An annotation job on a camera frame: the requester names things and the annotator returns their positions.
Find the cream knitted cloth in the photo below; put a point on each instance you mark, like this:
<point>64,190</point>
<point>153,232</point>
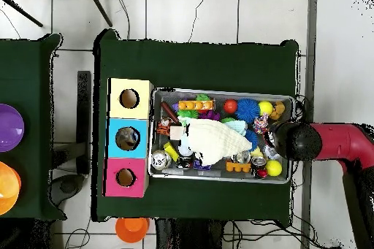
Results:
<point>216,141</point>

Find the mint knitted cloth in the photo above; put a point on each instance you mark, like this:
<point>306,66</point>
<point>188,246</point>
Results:
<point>238,127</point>

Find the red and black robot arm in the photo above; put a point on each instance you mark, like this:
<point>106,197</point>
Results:
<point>336,141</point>

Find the silver mesh bin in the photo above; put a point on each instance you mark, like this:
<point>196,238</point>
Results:
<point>222,94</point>

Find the wooden box with three holes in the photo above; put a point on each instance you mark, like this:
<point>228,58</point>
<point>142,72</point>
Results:
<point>140,152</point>

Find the plain wooden cube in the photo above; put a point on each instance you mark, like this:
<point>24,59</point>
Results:
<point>176,132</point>

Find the orange toy building block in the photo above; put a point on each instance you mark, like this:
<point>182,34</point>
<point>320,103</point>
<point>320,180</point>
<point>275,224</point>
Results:
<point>196,105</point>

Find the tiger striped plush toy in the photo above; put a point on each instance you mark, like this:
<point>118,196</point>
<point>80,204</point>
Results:
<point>163,127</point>

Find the dark green table cloth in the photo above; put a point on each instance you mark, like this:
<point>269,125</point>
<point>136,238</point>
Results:
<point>29,85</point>
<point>190,65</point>

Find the blue spiky rubber ball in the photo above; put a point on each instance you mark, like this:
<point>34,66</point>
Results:
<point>247,110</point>

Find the yellow smooth ball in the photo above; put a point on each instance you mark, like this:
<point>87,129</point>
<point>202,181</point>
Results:
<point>265,108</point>

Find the crushed red drink can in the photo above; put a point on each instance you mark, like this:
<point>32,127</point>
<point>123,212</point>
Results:
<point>258,164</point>

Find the orange plastic cup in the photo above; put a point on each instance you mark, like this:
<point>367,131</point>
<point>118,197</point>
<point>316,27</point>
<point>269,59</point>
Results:
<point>131,230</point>

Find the purple plastic plate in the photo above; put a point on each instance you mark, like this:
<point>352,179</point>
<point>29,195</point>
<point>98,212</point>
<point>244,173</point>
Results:
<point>10,127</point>

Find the orange plastic bowl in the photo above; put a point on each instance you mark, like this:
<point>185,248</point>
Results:
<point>7,187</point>

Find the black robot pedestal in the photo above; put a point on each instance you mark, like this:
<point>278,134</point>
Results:
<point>187,237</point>

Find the black metal frame legs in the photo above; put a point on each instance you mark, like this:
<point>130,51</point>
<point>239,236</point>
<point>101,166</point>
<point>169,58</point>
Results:
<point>100,9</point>

